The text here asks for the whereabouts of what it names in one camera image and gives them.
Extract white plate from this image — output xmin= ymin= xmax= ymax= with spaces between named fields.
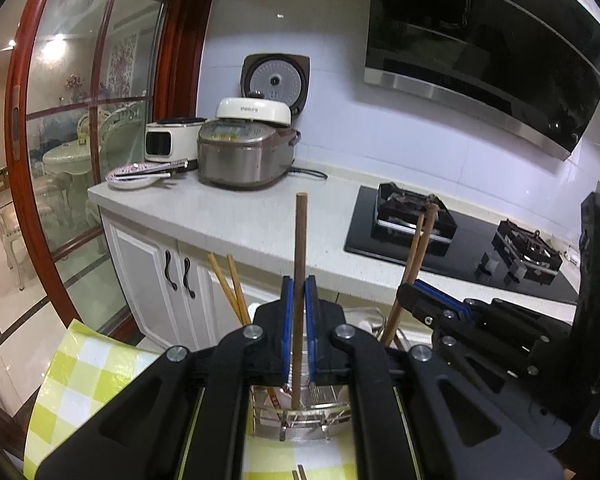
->
xmin=106 ymin=165 xmax=173 ymax=191

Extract white round dining table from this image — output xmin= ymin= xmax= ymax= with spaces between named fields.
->
xmin=42 ymin=144 xmax=95 ymax=196

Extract metal wire utensil rack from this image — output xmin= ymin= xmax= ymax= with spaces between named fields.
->
xmin=247 ymin=302 xmax=416 ymax=443

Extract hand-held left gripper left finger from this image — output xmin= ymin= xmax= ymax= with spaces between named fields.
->
xmin=34 ymin=276 xmax=296 ymax=480

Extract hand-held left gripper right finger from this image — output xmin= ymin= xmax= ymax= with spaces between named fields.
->
xmin=304 ymin=275 xmax=566 ymax=480

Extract white appliance lid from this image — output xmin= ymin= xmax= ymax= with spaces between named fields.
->
xmin=216 ymin=96 xmax=292 ymax=127

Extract red wooden glass door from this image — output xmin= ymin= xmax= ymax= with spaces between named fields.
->
xmin=5 ymin=0 xmax=216 ymax=346

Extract small white rice cooker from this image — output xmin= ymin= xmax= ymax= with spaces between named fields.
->
xmin=145 ymin=117 xmax=208 ymax=172

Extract dark brown wooden chopstick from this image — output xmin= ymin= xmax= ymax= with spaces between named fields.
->
xmin=289 ymin=192 xmax=308 ymax=408
xmin=382 ymin=205 xmax=440 ymax=348

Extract pink patterned kitchen tool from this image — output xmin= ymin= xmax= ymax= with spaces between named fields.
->
xmin=111 ymin=159 xmax=189 ymax=181

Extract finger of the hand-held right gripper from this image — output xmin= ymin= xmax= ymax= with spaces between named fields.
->
xmin=413 ymin=281 xmax=576 ymax=367
xmin=396 ymin=283 xmax=537 ymax=379

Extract yellow chopstick with red print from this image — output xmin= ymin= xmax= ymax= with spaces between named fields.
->
xmin=227 ymin=254 xmax=254 ymax=324

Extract black burner grate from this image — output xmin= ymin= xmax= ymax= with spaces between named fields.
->
xmin=376 ymin=182 xmax=456 ymax=242
xmin=491 ymin=218 xmax=564 ymax=285

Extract light wooden chopstick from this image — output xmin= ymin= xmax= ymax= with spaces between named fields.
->
xmin=208 ymin=253 xmax=248 ymax=327

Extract white kitchen cabinet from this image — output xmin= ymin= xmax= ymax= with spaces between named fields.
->
xmin=100 ymin=210 xmax=261 ymax=356

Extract white dining chair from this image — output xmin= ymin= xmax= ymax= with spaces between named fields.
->
xmin=0 ymin=152 xmax=28 ymax=293

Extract silver rice cooker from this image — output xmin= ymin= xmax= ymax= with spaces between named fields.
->
xmin=197 ymin=119 xmax=301 ymax=191

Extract brown rice cooker open lid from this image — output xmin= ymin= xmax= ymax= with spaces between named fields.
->
xmin=241 ymin=53 xmax=311 ymax=122

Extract black range hood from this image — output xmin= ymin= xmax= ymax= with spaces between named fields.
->
xmin=364 ymin=0 xmax=600 ymax=162

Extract black glass gas stove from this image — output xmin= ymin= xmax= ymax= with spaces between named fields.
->
xmin=344 ymin=185 xmax=580 ymax=306

